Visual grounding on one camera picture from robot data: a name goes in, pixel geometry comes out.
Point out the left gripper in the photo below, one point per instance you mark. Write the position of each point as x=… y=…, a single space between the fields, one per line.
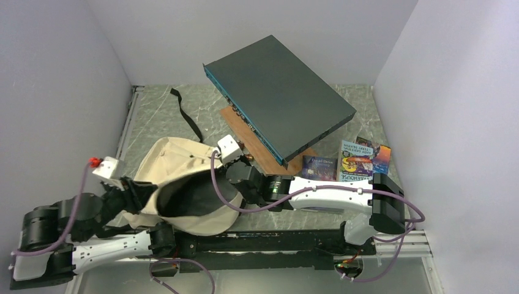
x=136 y=193

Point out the cream canvas backpack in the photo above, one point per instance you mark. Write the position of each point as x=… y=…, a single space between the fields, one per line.
x=185 y=197

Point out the dark purple paperback book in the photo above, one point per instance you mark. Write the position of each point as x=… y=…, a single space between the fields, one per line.
x=319 y=168

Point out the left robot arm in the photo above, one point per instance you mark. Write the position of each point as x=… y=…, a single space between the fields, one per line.
x=70 y=237

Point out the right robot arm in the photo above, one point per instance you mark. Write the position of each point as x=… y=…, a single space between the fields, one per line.
x=378 y=201

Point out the brown pipe tee fitting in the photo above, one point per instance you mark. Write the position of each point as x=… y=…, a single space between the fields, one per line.
x=245 y=151

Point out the wooden board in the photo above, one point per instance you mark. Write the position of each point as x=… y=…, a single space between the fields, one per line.
x=262 y=157

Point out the treehouse paperback book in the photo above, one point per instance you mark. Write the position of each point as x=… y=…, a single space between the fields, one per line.
x=354 y=162

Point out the blue orange paperback book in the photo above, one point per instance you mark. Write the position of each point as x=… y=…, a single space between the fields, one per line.
x=380 y=157

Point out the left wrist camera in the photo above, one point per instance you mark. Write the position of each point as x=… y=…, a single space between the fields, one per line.
x=108 y=171

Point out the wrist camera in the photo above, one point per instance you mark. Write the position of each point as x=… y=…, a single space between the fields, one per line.
x=228 y=150
x=108 y=171

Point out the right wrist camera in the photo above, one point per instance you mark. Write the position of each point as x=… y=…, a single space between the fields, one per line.
x=228 y=150

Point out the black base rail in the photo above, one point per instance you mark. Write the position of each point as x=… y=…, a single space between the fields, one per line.
x=256 y=250

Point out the dark grey network switch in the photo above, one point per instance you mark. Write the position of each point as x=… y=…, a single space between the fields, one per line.
x=286 y=104

